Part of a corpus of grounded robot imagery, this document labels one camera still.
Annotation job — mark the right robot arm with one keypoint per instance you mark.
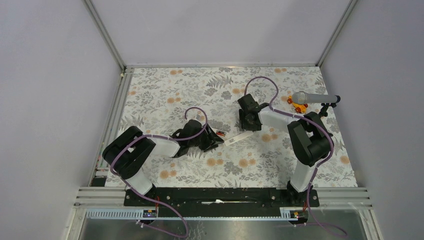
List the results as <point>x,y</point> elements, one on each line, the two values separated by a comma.
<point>310,140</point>

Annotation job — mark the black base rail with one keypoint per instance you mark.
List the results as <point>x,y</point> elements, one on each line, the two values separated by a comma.
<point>221,202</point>

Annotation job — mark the white remote battery cover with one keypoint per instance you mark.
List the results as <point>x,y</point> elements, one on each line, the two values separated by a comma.
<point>238,138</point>

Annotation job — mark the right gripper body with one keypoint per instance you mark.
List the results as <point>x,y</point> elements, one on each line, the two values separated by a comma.
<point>244,123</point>

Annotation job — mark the grey microphone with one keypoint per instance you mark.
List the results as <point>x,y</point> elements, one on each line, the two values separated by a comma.
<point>302,97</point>

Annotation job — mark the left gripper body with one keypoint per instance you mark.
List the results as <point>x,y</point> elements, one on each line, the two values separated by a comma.
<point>206,140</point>

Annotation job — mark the white remote control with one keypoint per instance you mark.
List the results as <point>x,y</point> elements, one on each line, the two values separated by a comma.
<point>214,130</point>

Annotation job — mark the orange toy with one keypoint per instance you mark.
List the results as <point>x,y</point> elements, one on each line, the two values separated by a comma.
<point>299,108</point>

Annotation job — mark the floral table mat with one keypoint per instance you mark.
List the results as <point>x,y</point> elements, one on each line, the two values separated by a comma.
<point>160,100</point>

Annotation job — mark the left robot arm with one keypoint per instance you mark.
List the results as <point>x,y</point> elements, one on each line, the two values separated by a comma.
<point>130,150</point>

